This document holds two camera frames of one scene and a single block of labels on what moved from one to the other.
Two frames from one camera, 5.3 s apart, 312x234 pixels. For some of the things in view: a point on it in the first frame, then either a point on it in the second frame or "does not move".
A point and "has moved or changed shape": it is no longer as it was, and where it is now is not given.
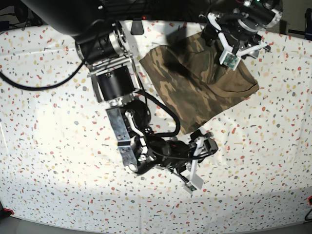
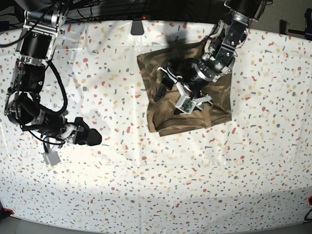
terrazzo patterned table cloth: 60,163 does not move
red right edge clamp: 309,198 does not move
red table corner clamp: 10,211 does not move
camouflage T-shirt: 190,73 has moved or changed shape
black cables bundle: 121,10 does not move
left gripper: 167,151 to 63,129
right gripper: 245,42 to 193,74
